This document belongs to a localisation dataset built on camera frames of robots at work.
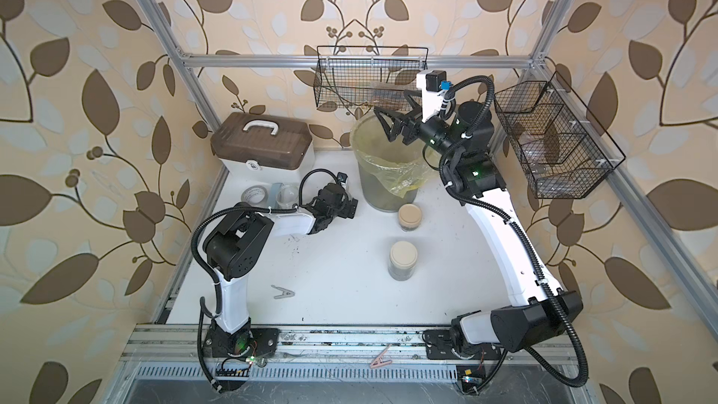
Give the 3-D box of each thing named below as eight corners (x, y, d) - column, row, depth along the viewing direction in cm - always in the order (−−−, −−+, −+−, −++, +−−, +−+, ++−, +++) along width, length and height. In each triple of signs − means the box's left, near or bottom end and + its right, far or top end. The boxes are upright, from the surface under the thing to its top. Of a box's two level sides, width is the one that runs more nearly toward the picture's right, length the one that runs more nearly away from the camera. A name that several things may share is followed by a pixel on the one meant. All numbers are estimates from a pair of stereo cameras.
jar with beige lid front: (388, 281, 88) (391, 264, 77) (387, 259, 92) (389, 240, 82) (413, 281, 88) (419, 264, 77) (411, 259, 92) (416, 240, 82)
